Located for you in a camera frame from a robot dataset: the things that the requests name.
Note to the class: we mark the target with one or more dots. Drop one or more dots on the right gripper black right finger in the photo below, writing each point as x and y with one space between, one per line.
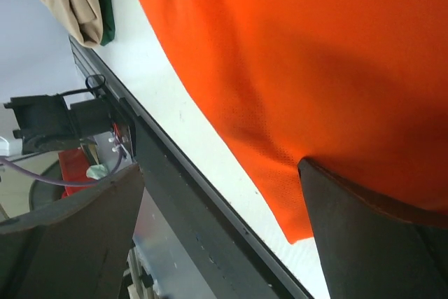
371 245

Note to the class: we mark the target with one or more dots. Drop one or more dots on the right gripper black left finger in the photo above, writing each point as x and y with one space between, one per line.
76 247

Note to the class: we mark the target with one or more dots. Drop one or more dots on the orange t shirt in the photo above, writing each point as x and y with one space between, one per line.
358 85

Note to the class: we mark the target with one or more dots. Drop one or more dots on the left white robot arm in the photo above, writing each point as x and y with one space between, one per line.
44 123

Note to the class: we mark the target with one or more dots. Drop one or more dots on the red object below table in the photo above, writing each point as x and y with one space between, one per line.
74 165

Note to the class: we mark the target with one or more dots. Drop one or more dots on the folded dark green t shirt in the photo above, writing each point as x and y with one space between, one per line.
106 8

